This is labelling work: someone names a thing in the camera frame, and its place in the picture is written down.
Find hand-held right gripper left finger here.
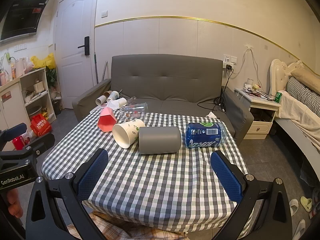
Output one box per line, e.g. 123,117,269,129
25,148,109,240

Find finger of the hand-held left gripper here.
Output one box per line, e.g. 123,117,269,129
0,123,27,144
22,133,55,164

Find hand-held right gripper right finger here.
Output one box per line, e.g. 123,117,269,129
210,151,294,240

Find white leaf print paper cup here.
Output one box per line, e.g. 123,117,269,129
112,119,146,148

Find pink faceted cup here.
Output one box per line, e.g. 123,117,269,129
98,107,117,133

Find grey cup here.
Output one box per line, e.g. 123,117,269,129
139,126,182,155

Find clear glass cup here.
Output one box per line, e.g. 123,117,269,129
119,102,149,124

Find crumpled white paper cup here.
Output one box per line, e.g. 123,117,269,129
107,98,127,109

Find printed paper cup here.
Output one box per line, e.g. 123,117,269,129
107,91,120,103

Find person's left hand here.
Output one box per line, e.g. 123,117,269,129
7,189,25,218

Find red bottle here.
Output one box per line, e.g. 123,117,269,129
12,135,27,150

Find red plastic bag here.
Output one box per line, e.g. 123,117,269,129
30,114,52,137

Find white kitchen counter cabinet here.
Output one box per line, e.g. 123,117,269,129
0,77,31,153

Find black waste bin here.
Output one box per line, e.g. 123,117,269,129
51,100,62,115

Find white open shelf unit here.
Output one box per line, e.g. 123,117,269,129
19,67,57,123

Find blue label plastic bottle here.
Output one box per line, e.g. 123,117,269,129
185,122,227,148

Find plaid clothing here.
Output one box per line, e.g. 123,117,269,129
66,211,190,240

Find pink electric kettle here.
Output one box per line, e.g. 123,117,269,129
15,57,27,77

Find cream nightstand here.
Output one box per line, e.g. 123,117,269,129
234,87,282,140

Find green leafy plant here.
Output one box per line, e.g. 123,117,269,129
46,66,57,88

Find grey white checked tablecloth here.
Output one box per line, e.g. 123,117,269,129
41,107,250,233

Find yellow plastic bag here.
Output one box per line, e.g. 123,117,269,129
30,53,56,70

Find white slipper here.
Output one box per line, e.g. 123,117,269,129
289,199,299,216
291,219,306,240

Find pale yellow slipper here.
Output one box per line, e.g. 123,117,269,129
300,196,313,213

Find nightstand clutter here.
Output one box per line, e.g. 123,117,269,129
240,79,274,101

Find grey mop pole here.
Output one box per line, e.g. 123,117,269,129
94,52,99,84

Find cream blanket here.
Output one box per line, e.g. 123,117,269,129
275,90,320,153

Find black range hood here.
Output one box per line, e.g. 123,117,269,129
0,0,49,43

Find checked grey pillow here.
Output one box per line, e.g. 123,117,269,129
286,77,320,117

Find grey sofa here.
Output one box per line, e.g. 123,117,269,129
72,54,255,147

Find cream carved headboard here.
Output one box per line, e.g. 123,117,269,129
269,59,305,98

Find white door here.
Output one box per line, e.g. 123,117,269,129
54,0,97,109

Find tan pillow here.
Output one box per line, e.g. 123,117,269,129
290,69,320,95

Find grey bed frame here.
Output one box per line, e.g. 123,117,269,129
274,117,320,189

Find black power cable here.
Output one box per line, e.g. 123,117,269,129
197,65,235,112

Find black door handle lock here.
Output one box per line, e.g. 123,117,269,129
78,36,90,55

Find white wall socket panel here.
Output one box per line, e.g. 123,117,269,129
223,54,238,70

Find white hanging cables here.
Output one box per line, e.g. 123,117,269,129
241,44,261,86

